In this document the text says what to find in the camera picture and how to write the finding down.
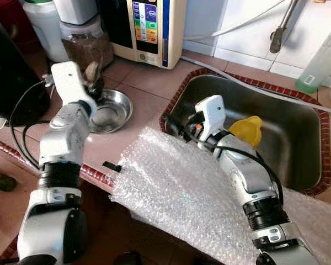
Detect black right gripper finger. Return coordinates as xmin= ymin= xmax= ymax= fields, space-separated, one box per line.
xmin=164 ymin=113 xmax=184 ymax=137

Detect black kitchen appliance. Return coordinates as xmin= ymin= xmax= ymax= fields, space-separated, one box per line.
xmin=0 ymin=11 xmax=51 ymax=129

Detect round steel bowl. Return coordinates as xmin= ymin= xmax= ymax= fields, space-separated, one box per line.
xmin=89 ymin=89 xmax=134 ymax=135

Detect clear jar brown contents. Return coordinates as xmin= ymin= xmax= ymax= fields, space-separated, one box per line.
xmin=60 ymin=15 xmax=115 ymax=71

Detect white bottle green cap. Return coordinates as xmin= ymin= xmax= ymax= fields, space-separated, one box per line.
xmin=19 ymin=0 xmax=70 ymax=63

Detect small black clip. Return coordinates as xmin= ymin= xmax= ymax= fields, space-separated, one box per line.
xmin=103 ymin=161 xmax=123 ymax=173

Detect white plastic container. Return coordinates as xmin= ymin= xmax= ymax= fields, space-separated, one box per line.
xmin=51 ymin=0 xmax=99 ymax=26

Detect beige water ionizer appliance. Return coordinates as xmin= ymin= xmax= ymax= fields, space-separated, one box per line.
xmin=98 ymin=0 xmax=188 ymax=70

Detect clear bubble wrap sheet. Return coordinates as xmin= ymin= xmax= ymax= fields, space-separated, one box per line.
xmin=108 ymin=126 xmax=331 ymax=265

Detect clear bottle blue cap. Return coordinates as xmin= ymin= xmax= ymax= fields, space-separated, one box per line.
xmin=295 ymin=28 xmax=331 ymax=95

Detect large steel sink basin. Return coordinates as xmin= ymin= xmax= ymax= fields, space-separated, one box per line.
xmin=159 ymin=68 xmax=331 ymax=198

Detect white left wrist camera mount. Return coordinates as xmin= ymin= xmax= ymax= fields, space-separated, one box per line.
xmin=50 ymin=60 xmax=98 ymax=118

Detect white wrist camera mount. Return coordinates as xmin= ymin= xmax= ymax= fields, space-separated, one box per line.
xmin=194 ymin=94 xmax=228 ymax=142
xmin=50 ymin=60 xmax=98 ymax=118

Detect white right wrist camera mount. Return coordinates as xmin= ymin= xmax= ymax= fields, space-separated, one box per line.
xmin=194 ymin=94 xmax=228 ymax=142

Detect long white counter hose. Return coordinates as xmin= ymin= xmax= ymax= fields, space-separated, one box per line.
xmin=179 ymin=55 xmax=331 ymax=118

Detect white hose on wall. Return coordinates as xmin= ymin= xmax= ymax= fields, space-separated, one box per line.
xmin=183 ymin=0 xmax=289 ymax=43

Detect metal wall faucet spout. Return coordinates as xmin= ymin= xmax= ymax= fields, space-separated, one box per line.
xmin=269 ymin=0 xmax=302 ymax=55

